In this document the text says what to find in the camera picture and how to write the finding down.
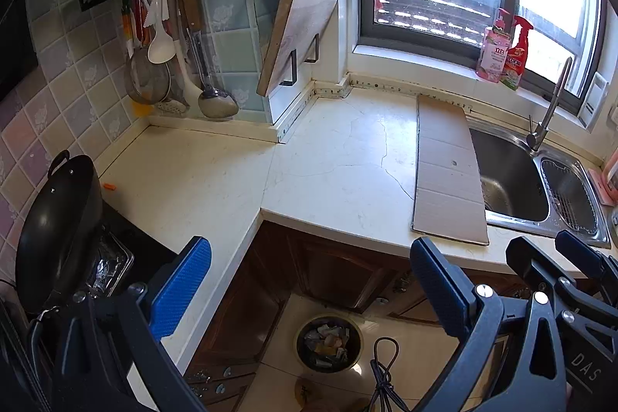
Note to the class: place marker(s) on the brown cardboard sheet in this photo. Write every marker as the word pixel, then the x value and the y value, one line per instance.
pixel 449 180

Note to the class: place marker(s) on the steel faucet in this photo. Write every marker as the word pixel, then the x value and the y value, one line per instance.
pixel 553 103

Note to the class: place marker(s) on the black gas stove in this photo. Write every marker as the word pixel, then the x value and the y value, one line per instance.
pixel 140 243

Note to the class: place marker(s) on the red spray bottle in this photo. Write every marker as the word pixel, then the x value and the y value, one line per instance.
pixel 516 59

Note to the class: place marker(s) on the dark grey window frame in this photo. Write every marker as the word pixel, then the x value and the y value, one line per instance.
pixel 368 11

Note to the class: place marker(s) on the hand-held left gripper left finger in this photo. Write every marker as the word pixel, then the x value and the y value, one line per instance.
pixel 181 281

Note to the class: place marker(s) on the pink detergent bottle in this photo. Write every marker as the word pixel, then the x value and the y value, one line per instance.
pixel 492 55

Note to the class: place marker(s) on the brown wooden cabinet door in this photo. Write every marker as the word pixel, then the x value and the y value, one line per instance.
pixel 338 272
pixel 241 296
pixel 408 313

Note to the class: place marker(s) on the mesh strainer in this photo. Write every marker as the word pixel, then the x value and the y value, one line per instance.
pixel 147 79

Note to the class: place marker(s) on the white rice paddle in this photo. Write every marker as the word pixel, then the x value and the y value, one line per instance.
pixel 161 45

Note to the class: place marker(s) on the small orange scrap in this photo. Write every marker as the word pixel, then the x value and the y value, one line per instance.
pixel 110 187

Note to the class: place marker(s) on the pink plastic tray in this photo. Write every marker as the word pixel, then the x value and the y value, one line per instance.
pixel 601 185

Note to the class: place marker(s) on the stainless steel sink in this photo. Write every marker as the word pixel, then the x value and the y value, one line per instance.
pixel 512 170

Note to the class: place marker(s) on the round waste bin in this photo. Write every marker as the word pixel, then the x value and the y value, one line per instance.
pixel 302 354

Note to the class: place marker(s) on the black wok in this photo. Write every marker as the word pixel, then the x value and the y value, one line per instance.
pixel 53 228

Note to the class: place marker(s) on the white tissue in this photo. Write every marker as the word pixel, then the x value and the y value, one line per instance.
pixel 340 331

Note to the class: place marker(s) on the black range hood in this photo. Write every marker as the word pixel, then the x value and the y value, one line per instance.
pixel 14 45

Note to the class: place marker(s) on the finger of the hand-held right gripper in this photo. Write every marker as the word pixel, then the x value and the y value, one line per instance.
pixel 528 262
pixel 577 248

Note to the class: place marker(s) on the yellow carton box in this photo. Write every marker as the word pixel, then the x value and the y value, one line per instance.
pixel 324 350

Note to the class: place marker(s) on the yellow slipper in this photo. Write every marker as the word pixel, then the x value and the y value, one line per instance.
pixel 309 390

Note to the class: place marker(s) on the brown wooden drawer front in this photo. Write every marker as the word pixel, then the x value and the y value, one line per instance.
pixel 236 392
pixel 244 367

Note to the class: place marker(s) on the orange yellow hanging tool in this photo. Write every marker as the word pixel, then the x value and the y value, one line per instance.
pixel 142 109

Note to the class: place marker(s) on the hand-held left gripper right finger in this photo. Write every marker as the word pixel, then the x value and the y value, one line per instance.
pixel 437 281

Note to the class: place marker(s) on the aluminium foil stove liner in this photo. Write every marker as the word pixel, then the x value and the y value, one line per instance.
pixel 108 267

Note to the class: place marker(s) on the wooden cutting board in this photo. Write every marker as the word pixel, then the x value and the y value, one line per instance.
pixel 299 26

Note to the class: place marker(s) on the white wall panel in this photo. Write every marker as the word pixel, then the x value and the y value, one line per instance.
pixel 594 100

